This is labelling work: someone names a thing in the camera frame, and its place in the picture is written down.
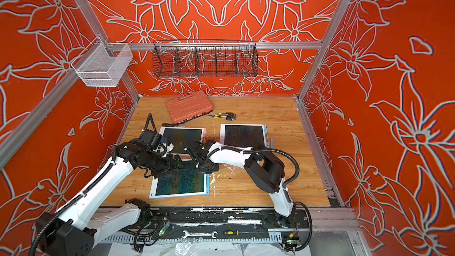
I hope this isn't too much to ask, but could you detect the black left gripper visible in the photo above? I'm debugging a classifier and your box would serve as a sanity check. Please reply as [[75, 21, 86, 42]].
[[143, 151, 188, 176]]

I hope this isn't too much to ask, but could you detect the blue framed front tablet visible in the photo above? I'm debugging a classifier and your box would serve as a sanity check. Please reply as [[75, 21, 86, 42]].
[[149, 161, 210, 199]]

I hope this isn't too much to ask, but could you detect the blue framed tablet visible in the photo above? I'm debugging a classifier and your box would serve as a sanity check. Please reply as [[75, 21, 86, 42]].
[[220, 123, 269, 149], [149, 161, 210, 199]]

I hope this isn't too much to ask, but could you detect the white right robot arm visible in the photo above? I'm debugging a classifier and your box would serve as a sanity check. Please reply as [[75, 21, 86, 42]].
[[180, 140, 300, 218]]

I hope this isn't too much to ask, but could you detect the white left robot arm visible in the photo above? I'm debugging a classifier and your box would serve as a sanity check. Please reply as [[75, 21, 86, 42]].
[[28, 129, 185, 256]]

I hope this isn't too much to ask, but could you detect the pink framed writing tablet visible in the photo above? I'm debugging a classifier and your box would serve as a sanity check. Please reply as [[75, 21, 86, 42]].
[[159, 127, 206, 161]]

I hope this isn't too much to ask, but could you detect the blue framed rear tablet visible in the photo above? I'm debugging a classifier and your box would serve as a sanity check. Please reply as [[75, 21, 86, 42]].
[[220, 123, 269, 149]]

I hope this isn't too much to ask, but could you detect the red plastic tool case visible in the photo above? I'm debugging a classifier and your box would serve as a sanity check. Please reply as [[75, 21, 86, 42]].
[[167, 90, 213, 125]]

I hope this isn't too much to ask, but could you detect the silver open-end wrench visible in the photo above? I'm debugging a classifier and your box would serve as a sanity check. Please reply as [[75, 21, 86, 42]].
[[182, 230, 218, 239]]

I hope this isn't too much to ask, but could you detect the black handled small screwdriver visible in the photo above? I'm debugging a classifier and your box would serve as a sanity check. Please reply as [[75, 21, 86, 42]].
[[162, 123, 185, 128]]

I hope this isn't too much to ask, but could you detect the yellow handled screwdriver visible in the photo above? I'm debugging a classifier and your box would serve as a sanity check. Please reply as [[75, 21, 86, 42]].
[[223, 230, 265, 236]]

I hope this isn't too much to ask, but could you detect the black wire wall basket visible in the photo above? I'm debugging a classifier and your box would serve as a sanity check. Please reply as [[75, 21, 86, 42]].
[[152, 39, 259, 78]]

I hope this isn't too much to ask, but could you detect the clear plastic wall bin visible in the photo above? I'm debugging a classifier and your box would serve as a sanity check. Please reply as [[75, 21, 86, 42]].
[[71, 43, 133, 87]]

